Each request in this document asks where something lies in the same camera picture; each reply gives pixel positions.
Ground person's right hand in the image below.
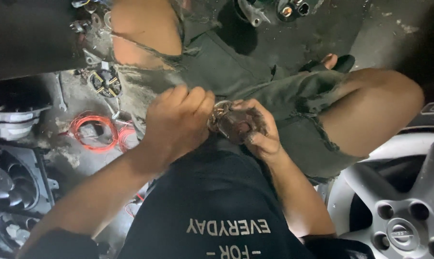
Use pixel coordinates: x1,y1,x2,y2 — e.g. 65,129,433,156
231,99,281,163

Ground person's left hand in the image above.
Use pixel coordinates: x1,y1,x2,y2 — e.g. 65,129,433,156
143,84,216,168

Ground brown motor armature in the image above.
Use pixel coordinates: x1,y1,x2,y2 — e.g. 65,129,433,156
206,100,264,145

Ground torn green shorts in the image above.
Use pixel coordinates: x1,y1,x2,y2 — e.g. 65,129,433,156
111,0,365,185

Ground person's left leg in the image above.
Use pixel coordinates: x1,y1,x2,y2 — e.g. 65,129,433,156
110,0,184,70

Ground person's leg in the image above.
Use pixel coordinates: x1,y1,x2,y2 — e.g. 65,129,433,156
318,53,425,159
110,0,184,70

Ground round brush holder plate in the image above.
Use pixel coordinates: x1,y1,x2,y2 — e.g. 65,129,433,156
88,68,122,98

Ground black printed t-shirt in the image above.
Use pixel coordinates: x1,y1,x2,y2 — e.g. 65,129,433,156
23,138,376,259

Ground pile of metal parts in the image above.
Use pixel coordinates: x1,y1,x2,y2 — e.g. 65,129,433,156
69,0,114,66

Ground steel open-end wrench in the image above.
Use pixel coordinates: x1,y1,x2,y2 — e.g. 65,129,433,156
56,73,68,112

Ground black solenoid part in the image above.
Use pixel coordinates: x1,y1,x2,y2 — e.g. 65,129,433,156
276,0,312,23

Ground black sandal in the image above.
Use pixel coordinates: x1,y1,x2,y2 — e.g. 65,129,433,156
298,54,356,73

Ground large black object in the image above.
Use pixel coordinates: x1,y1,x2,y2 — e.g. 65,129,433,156
0,0,113,82

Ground silver alternator housing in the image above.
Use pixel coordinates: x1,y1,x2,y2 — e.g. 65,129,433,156
0,94,53,141

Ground person's right leg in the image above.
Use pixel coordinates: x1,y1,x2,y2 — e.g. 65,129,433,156
318,53,425,159

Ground large black radiator fan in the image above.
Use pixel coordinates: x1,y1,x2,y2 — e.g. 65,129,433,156
0,140,59,217

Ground small black radiator fan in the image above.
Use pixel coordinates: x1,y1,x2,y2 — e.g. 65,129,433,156
0,209,42,253

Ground silver alloy wheel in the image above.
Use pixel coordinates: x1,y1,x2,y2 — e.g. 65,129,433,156
326,132,434,259

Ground black tyre with lettering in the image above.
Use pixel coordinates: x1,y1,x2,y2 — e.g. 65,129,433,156
401,101,434,134

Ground small orange wire coil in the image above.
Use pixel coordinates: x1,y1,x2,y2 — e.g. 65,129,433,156
118,122,138,153

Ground large orange wire coil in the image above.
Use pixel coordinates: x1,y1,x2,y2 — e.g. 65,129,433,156
69,112,120,153

